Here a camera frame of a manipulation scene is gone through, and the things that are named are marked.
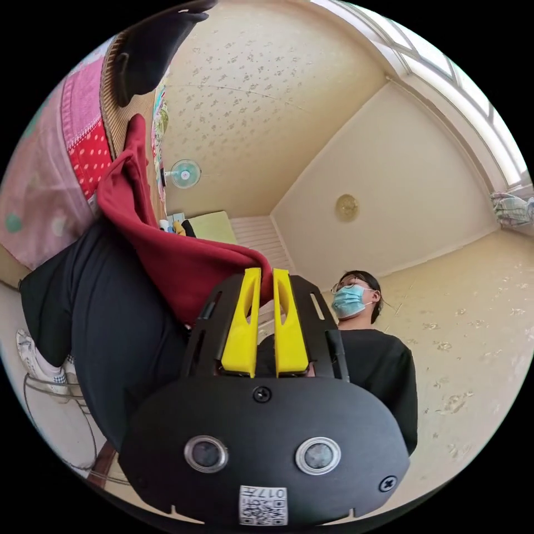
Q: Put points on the black garment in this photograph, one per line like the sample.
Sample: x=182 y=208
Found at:
x=154 y=50

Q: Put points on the person's body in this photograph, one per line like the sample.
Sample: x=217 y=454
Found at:
x=104 y=313

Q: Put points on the round ceiling lamp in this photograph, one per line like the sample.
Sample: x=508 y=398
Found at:
x=347 y=207

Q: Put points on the bed with mat and quilt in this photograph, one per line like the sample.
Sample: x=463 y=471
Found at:
x=41 y=167

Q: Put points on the green checked cloth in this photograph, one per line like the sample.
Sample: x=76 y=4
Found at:
x=511 y=210

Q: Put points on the window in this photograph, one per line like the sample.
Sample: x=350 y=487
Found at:
x=434 y=54

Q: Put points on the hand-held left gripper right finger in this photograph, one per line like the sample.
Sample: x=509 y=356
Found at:
x=292 y=338

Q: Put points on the pale green cupboard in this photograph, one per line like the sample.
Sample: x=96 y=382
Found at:
x=210 y=228

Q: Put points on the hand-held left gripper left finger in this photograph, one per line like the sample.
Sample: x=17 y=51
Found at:
x=240 y=333

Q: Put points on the wall fan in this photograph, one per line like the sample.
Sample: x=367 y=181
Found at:
x=184 y=173

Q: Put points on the red long sleeve sweater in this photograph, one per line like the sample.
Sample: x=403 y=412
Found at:
x=187 y=267

